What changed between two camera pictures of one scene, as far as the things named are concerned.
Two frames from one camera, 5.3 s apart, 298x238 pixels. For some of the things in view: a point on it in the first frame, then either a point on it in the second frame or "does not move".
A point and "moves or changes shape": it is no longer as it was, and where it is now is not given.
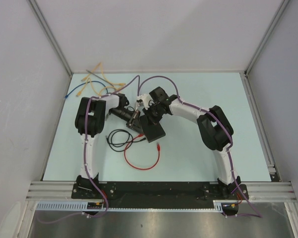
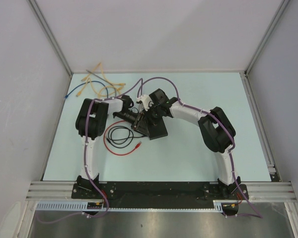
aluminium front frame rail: x=61 y=191 does not move
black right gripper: x=152 y=120 does not move
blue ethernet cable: x=66 y=96 does not move
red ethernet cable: x=158 y=148 → x=138 y=145
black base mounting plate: x=158 y=194 does not move
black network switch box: x=152 y=132 moves or changes shape
